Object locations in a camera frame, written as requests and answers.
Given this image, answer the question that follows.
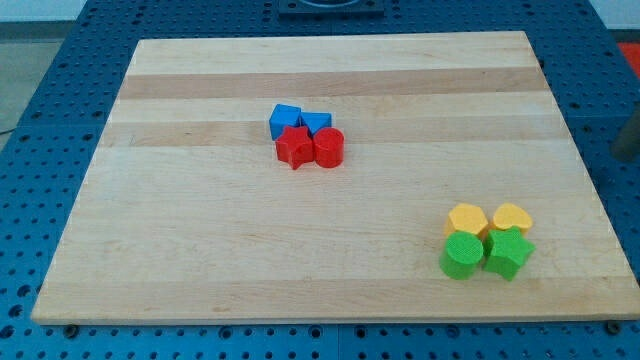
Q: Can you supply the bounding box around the green star block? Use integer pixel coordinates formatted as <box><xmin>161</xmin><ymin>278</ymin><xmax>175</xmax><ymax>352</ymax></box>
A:
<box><xmin>483</xmin><ymin>227</ymin><xmax>536</xmax><ymax>281</ymax></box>

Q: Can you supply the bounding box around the red star block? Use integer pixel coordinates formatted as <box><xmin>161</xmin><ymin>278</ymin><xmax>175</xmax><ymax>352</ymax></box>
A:
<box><xmin>275</xmin><ymin>126</ymin><xmax>314</xmax><ymax>170</ymax></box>

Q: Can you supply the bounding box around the red cylinder block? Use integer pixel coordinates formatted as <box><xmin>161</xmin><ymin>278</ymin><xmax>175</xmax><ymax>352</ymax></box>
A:
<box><xmin>313</xmin><ymin>127</ymin><xmax>345</xmax><ymax>168</ymax></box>

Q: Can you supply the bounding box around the blue triangle block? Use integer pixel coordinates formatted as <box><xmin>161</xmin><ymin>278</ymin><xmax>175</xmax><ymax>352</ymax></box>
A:
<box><xmin>301</xmin><ymin>112</ymin><xmax>332</xmax><ymax>137</ymax></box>

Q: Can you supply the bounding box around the blue cube block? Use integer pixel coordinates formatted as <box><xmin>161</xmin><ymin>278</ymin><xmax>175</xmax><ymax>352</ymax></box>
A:
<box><xmin>269</xmin><ymin>104</ymin><xmax>301</xmax><ymax>141</ymax></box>

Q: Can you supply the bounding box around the wooden board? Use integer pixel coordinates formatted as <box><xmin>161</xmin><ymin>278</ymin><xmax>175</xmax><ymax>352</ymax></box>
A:
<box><xmin>31</xmin><ymin>31</ymin><xmax>639</xmax><ymax>325</ymax></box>

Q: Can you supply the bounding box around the yellow hexagon block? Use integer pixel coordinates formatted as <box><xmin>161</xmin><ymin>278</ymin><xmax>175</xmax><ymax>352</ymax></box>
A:
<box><xmin>443</xmin><ymin>203</ymin><xmax>489</xmax><ymax>240</ymax></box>

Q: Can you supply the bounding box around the green cylinder block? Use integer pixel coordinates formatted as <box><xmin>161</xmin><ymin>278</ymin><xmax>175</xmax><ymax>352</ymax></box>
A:
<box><xmin>439</xmin><ymin>231</ymin><xmax>484</xmax><ymax>280</ymax></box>

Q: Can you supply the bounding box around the yellow heart block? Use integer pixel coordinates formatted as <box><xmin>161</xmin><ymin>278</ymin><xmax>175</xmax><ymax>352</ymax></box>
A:
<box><xmin>490</xmin><ymin>203</ymin><xmax>534</xmax><ymax>235</ymax></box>

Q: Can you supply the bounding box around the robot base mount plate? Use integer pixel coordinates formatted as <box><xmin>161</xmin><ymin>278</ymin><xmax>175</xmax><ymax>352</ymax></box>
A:
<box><xmin>276</xmin><ymin>0</ymin><xmax>385</xmax><ymax>17</ymax></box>

